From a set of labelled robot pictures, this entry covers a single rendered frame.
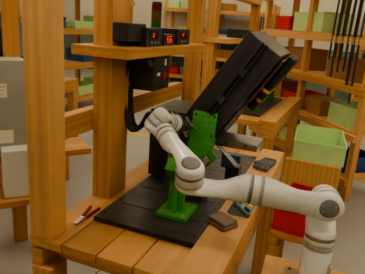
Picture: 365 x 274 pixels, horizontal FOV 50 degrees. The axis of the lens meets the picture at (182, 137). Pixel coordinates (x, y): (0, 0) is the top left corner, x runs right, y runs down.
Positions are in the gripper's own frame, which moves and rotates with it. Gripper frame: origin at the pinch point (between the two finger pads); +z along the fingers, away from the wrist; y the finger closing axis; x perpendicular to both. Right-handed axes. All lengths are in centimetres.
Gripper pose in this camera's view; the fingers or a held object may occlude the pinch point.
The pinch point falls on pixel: (185, 124)
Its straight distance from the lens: 175.7
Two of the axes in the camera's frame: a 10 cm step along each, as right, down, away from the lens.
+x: -7.8, 5.6, 2.7
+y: -5.2, -8.3, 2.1
